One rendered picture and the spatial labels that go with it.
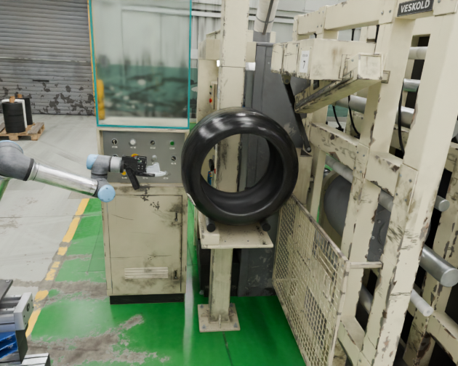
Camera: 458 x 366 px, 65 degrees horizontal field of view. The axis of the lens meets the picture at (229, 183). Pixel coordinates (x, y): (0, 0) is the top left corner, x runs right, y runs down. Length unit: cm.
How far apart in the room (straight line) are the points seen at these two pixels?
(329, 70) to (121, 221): 161
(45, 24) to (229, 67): 920
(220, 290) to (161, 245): 50
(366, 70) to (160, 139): 135
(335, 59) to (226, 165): 91
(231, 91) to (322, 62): 69
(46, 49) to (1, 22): 114
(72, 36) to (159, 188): 875
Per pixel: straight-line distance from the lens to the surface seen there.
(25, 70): 1111
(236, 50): 200
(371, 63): 143
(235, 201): 204
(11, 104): 791
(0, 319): 182
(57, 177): 164
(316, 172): 216
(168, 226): 245
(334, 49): 147
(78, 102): 1089
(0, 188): 177
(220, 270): 237
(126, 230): 249
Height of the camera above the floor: 169
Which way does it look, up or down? 19 degrees down
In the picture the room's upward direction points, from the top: 3 degrees clockwise
